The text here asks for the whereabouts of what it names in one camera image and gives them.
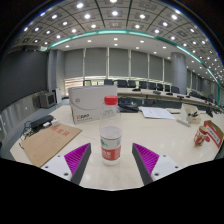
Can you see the small cream box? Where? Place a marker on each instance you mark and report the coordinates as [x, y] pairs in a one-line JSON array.
[[191, 111]]

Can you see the ceiling lights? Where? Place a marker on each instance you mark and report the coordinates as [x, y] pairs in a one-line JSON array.
[[114, 13]]

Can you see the white carton box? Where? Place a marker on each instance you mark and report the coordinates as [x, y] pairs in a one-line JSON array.
[[87, 103]]

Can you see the clear red-capped water bottle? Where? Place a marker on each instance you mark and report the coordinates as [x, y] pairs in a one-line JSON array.
[[110, 140]]

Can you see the open brown cardboard box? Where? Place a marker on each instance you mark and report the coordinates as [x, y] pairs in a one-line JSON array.
[[215, 131]]

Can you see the grey round column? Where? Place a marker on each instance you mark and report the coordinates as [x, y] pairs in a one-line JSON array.
[[179, 73]]

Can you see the brown paper envelope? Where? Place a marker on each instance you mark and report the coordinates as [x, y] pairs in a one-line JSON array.
[[50, 141]]

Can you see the white printed paper sheets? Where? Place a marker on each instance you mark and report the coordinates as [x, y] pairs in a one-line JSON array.
[[156, 112]]

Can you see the small black clip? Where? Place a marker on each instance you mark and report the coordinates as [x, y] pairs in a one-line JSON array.
[[194, 114]]

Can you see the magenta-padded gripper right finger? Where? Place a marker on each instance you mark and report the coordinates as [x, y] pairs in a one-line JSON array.
[[146, 159]]

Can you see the black desk microphones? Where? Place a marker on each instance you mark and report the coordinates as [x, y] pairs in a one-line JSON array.
[[136, 89]]

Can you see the grey box monitor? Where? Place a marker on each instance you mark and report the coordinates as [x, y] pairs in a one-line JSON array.
[[47, 100]]

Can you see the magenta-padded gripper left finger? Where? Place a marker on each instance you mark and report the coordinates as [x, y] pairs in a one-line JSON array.
[[76, 159]]

